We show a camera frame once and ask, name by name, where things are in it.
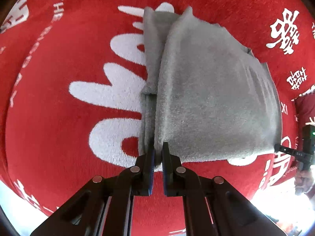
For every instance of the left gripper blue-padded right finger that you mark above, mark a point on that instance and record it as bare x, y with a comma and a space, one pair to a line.
212, 206

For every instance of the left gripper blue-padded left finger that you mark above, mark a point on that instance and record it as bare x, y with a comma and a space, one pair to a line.
103, 206

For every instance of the grey sweater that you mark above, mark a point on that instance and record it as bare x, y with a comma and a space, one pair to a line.
206, 94

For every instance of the person's right hand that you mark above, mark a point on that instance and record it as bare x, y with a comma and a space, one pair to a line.
304, 182

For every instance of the red blanket with white characters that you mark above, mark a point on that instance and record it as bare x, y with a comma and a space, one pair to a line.
71, 76

